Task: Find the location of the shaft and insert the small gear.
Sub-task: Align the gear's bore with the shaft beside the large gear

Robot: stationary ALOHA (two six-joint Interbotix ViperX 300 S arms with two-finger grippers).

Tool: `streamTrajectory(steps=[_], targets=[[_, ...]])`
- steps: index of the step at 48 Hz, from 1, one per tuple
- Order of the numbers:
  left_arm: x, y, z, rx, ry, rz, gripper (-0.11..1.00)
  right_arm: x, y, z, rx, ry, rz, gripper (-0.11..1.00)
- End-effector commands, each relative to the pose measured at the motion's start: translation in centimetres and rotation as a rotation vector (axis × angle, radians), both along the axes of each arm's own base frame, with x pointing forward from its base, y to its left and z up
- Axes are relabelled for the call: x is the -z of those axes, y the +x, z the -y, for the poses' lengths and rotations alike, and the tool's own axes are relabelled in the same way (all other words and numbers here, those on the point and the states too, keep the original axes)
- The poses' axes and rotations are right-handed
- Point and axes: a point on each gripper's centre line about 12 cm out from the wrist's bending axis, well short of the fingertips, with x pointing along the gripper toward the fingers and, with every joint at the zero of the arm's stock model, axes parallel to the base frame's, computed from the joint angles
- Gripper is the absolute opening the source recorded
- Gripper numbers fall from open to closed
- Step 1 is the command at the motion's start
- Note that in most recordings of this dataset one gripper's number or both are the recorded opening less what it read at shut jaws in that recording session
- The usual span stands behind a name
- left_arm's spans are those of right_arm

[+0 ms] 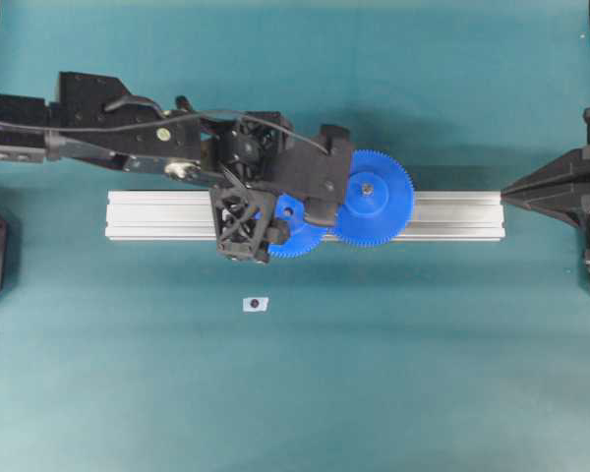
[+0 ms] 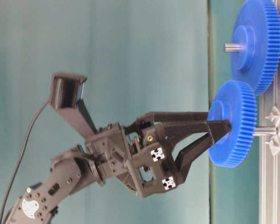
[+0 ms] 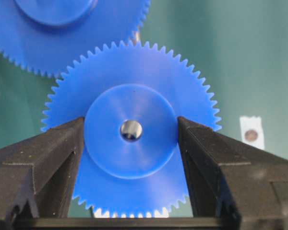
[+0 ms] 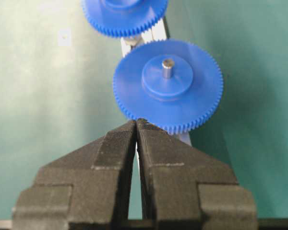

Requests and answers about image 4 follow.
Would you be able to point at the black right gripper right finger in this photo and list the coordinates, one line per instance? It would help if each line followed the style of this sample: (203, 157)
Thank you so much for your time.
(186, 189)

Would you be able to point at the aluminium extrusion rail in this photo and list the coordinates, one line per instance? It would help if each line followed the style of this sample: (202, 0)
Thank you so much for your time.
(158, 32)

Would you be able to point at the bare steel shaft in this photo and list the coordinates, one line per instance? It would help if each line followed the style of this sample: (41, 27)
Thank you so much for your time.
(167, 67)

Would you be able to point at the small blue plastic gear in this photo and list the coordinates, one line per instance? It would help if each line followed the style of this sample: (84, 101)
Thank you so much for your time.
(179, 104)

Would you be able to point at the large blue plastic gear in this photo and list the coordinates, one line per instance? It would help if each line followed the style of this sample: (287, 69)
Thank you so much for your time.
(123, 18)

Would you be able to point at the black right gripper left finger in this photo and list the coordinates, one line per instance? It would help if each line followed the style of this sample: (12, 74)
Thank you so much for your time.
(87, 189)

